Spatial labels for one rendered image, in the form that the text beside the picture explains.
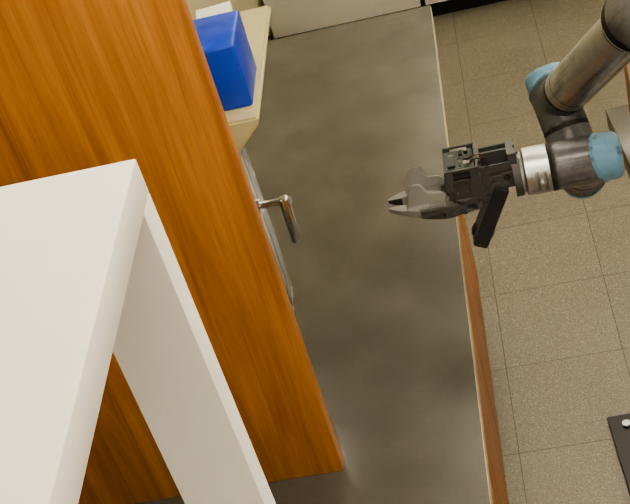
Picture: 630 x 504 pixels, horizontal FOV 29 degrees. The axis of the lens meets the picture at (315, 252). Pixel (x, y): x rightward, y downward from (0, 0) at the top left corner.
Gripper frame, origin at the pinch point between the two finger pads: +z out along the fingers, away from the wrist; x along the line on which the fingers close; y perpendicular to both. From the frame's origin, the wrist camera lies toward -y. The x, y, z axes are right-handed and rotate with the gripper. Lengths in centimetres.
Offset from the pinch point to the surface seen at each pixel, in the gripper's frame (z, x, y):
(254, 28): 13.1, 1.7, 36.6
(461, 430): -4.3, 30.6, -20.3
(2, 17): 34, 35, 61
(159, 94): 20, 35, 47
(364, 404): 10.4, 21.8, -20.3
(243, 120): 13.0, 26.5, 36.5
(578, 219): -35, -139, -115
